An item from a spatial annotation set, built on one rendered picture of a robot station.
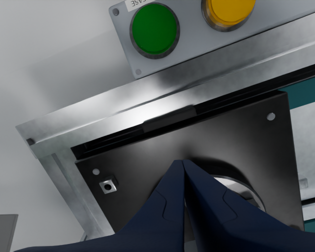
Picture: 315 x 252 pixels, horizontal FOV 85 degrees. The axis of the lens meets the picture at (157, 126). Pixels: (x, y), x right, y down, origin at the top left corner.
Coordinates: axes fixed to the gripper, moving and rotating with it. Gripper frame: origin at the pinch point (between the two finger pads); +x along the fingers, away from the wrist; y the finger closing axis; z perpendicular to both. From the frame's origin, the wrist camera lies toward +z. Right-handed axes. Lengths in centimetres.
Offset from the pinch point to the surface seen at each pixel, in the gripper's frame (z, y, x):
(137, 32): 8.5, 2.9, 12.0
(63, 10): 14.0, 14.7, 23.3
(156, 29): 8.6, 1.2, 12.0
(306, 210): -16.5, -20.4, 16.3
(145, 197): -9.7, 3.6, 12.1
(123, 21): 9.7, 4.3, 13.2
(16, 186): -15.6, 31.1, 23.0
